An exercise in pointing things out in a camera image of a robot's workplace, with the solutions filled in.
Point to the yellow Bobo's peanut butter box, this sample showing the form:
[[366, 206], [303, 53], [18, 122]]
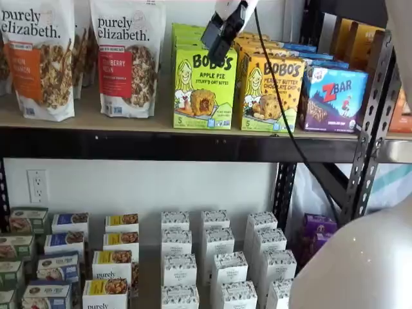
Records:
[[254, 51], [251, 42], [254, 34], [257, 96]]

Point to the grey metal shelf beam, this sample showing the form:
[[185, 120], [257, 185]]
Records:
[[399, 149]]

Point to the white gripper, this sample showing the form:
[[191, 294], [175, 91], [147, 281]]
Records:
[[246, 13]]

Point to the white yellow granola box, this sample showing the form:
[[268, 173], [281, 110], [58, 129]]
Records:
[[122, 221], [120, 241], [112, 267], [106, 294]]

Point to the black metal shelving rack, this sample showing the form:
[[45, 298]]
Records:
[[161, 145]]

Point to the green granola box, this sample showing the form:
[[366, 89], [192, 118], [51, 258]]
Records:
[[11, 273], [29, 219], [7, 299], [17, 246]]

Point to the green Bobo's apple pie box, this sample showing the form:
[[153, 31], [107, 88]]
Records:
[[206, 93], [188, 29], [193, 46], [190, 38]]

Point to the blue Zbar box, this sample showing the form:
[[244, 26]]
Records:
[[299, 47], [331, 99], [315, 56], [325, 64]]

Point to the white patterned pantry box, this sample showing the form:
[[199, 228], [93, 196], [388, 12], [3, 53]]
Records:
[[269, 239], [177, 241], [278, 265], [220, 241], [180, 270], [175, 220], [180, 297], [277, 294], [230, 268], [238, 296], [215, 220], [262, 221]]

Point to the white granola bag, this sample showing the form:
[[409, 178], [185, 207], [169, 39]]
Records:
[[82, 48], [4, 64]]

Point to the red label granola bag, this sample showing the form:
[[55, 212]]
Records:
[[128, 64]]

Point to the white wall outlet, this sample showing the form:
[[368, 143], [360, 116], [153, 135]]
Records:
[[38, 186]]

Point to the orange snack box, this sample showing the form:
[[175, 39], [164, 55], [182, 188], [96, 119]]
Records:
[[402, 112]]

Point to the wooden shelf board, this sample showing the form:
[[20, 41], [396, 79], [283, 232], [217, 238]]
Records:
[[96, 124]]

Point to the yellow brown snack box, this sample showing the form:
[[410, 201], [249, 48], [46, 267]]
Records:
[[344, 29], [367, 45]]

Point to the blue granola box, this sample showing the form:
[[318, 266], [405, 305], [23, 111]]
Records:
[[71, 222], [64, 243], [58, 267], [46, 296]]

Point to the orange label granola bag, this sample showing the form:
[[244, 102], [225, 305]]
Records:
[[38, 64]]

